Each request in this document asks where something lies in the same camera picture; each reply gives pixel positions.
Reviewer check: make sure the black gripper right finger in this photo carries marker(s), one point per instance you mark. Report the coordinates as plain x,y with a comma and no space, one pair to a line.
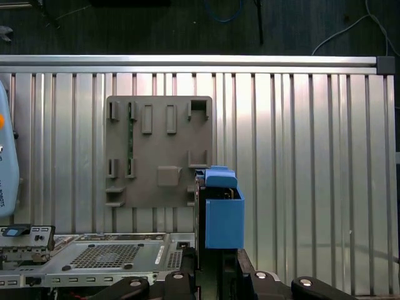
247,287

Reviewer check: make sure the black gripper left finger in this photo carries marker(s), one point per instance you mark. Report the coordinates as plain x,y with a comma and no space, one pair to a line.
187,281

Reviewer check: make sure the hard disk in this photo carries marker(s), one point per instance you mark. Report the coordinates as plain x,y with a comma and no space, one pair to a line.
223,225

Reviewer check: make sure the black open PC case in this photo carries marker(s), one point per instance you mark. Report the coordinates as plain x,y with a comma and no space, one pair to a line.
140,279

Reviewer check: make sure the grey power supply unit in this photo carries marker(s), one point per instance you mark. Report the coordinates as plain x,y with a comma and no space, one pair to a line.
103,239

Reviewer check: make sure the grey parts rack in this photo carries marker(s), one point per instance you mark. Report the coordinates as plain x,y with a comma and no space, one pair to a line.
156,147

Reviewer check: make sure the pale blue teach pendant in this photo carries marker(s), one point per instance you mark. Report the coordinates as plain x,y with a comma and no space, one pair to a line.
7,172

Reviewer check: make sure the grey table corner cap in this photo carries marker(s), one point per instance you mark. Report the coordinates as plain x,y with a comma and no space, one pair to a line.
385,65

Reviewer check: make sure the black stand leg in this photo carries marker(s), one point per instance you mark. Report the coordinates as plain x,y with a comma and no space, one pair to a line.
260,25

